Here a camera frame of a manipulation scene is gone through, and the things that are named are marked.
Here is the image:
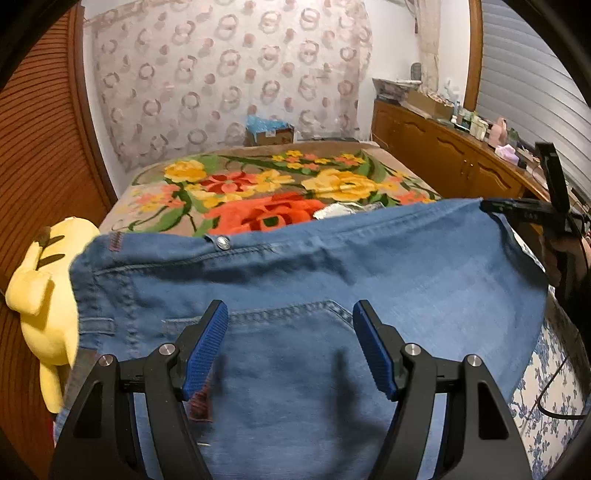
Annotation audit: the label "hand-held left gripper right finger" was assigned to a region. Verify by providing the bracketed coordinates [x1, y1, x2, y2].
[353, 300, 541, 480]

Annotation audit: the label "blue white floral bedsheet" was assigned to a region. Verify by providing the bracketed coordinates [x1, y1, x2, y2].
[508, 228, 588, 472]

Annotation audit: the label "yellow plush toy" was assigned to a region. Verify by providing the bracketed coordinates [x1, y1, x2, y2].
[6, 216, 102, 414]

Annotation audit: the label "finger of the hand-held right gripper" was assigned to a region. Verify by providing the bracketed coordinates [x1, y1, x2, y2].
[480, 198, 555, 227]

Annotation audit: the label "person's right hand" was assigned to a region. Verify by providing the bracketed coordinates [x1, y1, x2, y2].
[541, 233, 578, 289]

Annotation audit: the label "colourful flower blanket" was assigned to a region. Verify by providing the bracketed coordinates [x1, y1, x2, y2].
[99, 142, 444, 238]

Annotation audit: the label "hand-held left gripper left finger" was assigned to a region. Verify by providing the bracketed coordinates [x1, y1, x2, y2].
[48, 300, 230, 480]

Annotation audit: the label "cardboard box with blue bag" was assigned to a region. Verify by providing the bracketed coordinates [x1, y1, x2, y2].
[245, 115, 295, 147]

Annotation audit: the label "black cable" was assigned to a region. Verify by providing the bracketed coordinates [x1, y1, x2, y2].
[536, 353, 588, 421]

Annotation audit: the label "ring patterned curtain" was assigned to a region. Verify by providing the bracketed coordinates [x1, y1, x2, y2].
[85, 0, 374, 174]

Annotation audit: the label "pink figurine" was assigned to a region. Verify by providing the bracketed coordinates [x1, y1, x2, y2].
[488, 117, 509, 149]

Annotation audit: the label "wooden sideboard cabinet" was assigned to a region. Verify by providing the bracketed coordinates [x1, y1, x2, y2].
[372, 99, 591, 222]

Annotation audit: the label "blue denim pants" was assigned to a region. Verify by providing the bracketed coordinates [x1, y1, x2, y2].
[54, 198, 549, 480]

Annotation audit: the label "wooden louvered door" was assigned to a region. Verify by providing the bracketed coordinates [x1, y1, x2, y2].
[0, 4, 118, 478]

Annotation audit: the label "open cardboard box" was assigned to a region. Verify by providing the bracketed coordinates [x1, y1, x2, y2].
[405, 90, 455, 121]

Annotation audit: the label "patterned flat box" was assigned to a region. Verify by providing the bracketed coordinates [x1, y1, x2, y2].
[373, 78, 423, 103]

